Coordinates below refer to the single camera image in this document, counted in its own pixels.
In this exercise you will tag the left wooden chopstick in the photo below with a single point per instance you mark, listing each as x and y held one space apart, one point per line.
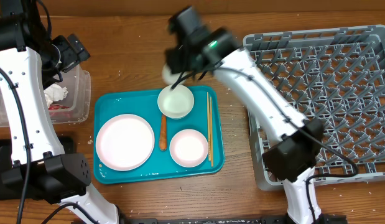
208 124

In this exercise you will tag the black waste bin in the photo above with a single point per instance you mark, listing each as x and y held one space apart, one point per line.
62 145

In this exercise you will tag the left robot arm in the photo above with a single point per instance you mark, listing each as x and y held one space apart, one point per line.
30 61

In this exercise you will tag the orange carrot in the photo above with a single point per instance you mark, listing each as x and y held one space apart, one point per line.
163 134

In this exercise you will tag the grey dishwasher rack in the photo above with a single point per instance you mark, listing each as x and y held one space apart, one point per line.
338 76

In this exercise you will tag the small white cup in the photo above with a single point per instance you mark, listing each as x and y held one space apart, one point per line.
168 77

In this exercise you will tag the white tissue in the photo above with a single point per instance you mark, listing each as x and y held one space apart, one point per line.
55 93

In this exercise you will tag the right wooden chopstick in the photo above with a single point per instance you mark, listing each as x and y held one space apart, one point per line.
211 132

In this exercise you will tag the large white plate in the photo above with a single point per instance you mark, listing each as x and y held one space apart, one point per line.
125 142

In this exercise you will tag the teal plastic tray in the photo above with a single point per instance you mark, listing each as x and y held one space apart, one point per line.
159 165

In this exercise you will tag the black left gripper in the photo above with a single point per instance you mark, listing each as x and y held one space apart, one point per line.
72 56

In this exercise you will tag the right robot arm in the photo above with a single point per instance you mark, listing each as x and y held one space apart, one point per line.
296 140

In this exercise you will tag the red foil snack wrapper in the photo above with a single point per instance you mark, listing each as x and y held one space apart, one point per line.
59 113

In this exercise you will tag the small white plate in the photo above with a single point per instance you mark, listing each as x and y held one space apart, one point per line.
188 148

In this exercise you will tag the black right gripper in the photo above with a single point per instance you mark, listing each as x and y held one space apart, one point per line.
181 53

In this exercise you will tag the clear plastic bin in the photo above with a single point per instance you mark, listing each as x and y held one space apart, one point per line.
78 83

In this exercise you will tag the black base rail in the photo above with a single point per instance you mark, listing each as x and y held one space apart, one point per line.
276 219

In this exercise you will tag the wooden chopstick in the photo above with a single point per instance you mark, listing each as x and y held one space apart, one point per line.
211 132
208 124

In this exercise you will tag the white saucer bowl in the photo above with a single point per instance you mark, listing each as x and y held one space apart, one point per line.
175 103

